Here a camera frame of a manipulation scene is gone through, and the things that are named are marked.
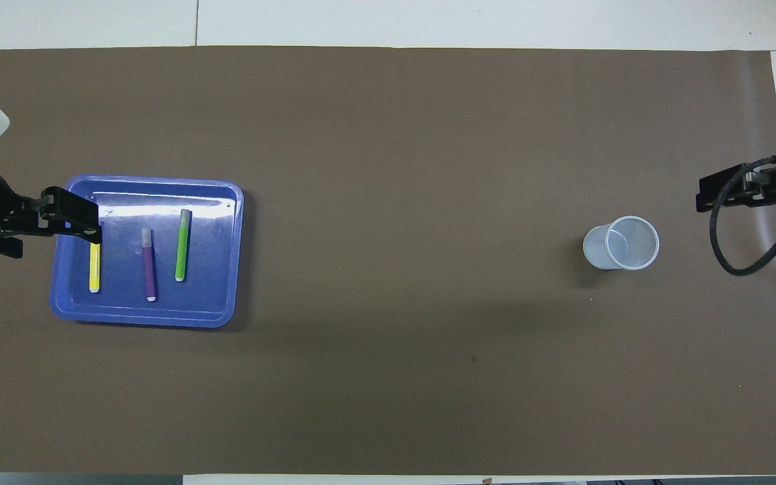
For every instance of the brown table mat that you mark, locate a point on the brown table mat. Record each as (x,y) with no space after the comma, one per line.
(388,202)

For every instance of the yellow marker pen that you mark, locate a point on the yellow marker pen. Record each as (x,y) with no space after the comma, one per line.
(94,269)

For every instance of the purple marker pen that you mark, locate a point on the purple marker pen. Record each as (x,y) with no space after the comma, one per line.
(149,269)

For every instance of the clear plastic cup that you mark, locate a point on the clear plastic cup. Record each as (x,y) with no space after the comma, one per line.
(620,242)

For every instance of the blue plastic tray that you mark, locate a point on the blue plastic tray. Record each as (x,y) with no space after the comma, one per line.
(206,283)

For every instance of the green marker pen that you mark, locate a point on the green marker pen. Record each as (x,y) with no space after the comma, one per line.
(182,246)

